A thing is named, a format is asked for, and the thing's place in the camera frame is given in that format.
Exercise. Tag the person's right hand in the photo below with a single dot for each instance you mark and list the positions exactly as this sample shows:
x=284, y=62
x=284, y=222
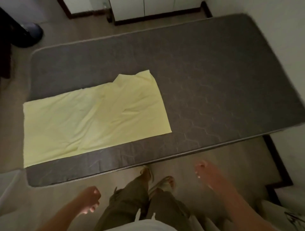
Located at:
x=209, y=175

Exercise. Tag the person's left hand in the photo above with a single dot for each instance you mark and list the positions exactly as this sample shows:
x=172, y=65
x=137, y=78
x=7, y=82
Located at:
x=89, y=200

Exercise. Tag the pale yellow bed sheet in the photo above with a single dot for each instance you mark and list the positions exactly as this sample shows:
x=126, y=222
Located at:
x=95, y=119

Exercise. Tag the person's right forearm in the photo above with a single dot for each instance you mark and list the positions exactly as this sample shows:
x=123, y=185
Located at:
x=243, y=209

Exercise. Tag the person's left forearm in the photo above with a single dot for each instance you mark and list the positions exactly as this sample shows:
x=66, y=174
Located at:
x=59, y=219

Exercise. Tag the dark grey mattress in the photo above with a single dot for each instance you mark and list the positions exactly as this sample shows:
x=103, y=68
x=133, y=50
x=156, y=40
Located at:
x=214, y=83

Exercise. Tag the olive green shorts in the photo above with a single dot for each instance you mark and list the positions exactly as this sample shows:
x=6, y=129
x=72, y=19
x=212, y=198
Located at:
x=133, y=200

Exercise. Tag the beige right slipper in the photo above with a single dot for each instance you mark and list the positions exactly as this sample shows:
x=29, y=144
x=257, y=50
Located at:
x=164, y=183

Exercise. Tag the beige slipper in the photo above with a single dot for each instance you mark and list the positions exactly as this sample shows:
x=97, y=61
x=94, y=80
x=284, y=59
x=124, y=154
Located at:
x=164, y=183
x=146, y=173

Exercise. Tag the white shirt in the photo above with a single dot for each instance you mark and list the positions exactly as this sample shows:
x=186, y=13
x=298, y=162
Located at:
x=143, y=226

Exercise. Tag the beige left slipper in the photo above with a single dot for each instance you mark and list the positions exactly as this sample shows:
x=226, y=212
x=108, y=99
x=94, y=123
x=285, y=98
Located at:
x=146, y=173

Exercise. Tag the white printed curtain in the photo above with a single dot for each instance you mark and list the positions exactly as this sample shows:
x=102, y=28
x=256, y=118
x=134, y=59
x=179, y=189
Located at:
x=283, y=216

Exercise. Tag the dark wooden door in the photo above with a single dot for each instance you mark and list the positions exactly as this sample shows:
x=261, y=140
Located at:
x=4, y=59

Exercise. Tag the white wardrobe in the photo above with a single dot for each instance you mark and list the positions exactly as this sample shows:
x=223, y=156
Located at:
x=155, y=9

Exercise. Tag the small dark bottle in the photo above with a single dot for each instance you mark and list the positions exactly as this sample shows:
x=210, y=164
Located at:
x=109, y=19

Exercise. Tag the white door brown frame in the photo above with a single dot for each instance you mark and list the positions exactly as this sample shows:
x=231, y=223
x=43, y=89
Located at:
x=78, y=7

